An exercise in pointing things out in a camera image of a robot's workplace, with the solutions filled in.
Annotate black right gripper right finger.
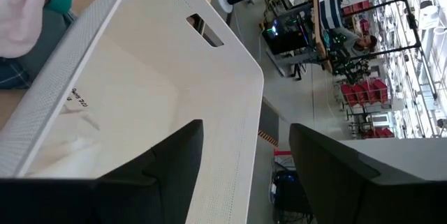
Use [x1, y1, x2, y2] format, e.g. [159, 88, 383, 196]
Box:
[288, 123, 447, 224]

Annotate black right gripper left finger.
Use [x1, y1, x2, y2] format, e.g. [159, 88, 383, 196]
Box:
[0, 119, 205, 224]

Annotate blue plaid shirt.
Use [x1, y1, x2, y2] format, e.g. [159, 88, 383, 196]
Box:
[0, 56, 32, 91]

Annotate grey-blue garment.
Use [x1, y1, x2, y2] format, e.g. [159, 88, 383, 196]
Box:
[15, 7, 76, 82]

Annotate pale pink garment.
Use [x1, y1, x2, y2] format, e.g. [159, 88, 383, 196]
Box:
[0, 0, 59, 59]

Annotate black computer tower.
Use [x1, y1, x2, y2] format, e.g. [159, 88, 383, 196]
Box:
[270, 170, 312, 224]

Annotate rack of red storage bins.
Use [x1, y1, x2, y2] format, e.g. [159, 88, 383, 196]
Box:
[340, 78, 390, 109]

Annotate white perforated laundry basket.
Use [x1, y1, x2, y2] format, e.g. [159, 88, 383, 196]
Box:
[0, 0, 265, 224]

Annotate person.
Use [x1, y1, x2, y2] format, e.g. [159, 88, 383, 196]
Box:
[340, 27, 378, 59]

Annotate computer tower with coloured lights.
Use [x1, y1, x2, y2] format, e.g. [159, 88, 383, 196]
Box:
[261, 6, 315, 56]

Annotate wooden table board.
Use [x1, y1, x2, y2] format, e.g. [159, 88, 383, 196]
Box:
[312, 0, 332, 73]

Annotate navy white striped cloth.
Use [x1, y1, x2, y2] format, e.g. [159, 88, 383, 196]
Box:
[319, 0, 345, 31]

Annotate black metal frame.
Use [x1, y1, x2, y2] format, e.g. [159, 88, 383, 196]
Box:
[344, 0, 439, 101]

